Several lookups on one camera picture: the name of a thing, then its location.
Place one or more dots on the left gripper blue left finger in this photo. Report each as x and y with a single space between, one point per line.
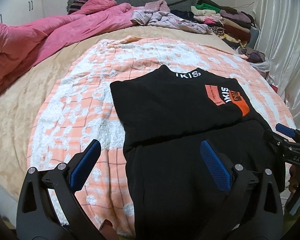
81 165

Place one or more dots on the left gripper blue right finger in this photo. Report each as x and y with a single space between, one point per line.
218 171

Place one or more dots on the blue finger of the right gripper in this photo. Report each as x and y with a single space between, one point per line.
289 132

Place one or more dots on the black shirt with orange print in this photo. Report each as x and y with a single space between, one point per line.
166 115

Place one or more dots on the white bag of clothes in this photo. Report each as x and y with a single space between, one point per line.
257 59

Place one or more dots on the stack of folded clothes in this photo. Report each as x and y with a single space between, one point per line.
234 27

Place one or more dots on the peach white patterned blanket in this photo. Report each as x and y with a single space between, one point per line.
80 108

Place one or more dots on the tan plush bedspread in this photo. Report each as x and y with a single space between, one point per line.
20 103

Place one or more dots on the white satin curtain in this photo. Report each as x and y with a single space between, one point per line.
279 39

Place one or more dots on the pink quilt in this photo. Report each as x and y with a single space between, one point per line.
24 46

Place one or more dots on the striped dark garment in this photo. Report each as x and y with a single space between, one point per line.
75 6

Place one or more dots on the lilac crumpled garment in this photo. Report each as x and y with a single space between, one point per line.
158 14

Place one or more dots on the white wardrobe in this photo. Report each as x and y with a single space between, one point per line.
19 12

